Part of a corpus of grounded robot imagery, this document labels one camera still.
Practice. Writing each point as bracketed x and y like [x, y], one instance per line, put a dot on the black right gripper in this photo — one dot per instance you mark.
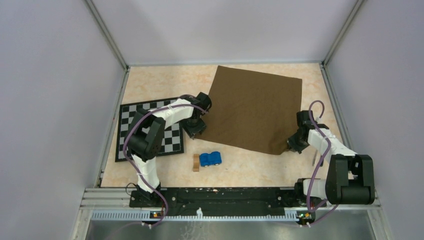
[293, 146]

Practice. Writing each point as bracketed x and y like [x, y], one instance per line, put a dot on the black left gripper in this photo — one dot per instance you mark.
[200, 128]

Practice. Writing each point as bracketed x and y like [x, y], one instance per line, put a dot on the brown cloth napkin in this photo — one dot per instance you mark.
[252, 110]

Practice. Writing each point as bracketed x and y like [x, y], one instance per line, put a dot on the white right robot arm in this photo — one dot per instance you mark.
[350, 176]

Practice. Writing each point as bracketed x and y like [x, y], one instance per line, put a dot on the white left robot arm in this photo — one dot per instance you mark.
[143, 140]

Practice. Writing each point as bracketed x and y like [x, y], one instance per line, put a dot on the small wooden block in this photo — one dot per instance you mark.
[196, 163]

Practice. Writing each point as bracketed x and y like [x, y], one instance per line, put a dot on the blue toy car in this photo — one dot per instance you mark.
[210, 159]

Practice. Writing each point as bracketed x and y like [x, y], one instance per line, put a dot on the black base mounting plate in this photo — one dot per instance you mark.
[221, 201]

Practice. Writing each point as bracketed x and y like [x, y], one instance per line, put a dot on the aluminium frame rail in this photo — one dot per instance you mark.
[112, 198]

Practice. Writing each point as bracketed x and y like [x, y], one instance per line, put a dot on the white cable duct strip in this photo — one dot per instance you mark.
[147, 216]

